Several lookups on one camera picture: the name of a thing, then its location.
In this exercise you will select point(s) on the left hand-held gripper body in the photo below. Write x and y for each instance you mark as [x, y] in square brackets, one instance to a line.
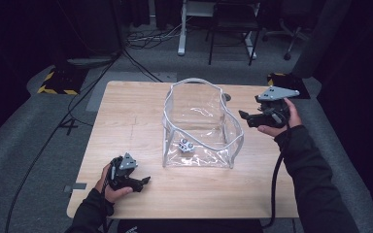
[123, 171]

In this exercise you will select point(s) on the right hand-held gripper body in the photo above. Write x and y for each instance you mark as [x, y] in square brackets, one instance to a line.
[272, 113]

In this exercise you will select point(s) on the white toy ambulance car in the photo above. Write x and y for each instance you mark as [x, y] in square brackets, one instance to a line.
[186, 146]

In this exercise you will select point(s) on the clear plastic bag white trim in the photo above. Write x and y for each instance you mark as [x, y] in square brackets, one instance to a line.
[204, 158]

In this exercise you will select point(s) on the person's right hand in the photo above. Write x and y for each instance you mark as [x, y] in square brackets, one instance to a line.
[294, 116]

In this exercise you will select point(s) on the person's left hand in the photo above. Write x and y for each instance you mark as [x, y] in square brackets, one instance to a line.
[110, 194]

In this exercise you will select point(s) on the dark round table grommet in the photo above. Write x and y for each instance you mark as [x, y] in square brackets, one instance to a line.
[227, 96]

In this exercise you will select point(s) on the black yellow striped stand base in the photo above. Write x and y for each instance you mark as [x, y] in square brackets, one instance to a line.
[288, 81]
[61, 82]

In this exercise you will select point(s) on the grey tape strip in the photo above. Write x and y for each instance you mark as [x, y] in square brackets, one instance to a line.
[76, 186]

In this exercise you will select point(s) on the office chair wheeled base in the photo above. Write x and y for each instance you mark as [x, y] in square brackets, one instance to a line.
[291, 35]

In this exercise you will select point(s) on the black metal chair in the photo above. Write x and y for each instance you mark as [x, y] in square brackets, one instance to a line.
[234, 22]

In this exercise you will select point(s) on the black stand column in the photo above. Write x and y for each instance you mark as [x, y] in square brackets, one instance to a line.
[90, 29]

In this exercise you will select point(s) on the white desk frame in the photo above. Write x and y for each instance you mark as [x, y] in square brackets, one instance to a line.
[182, 35]

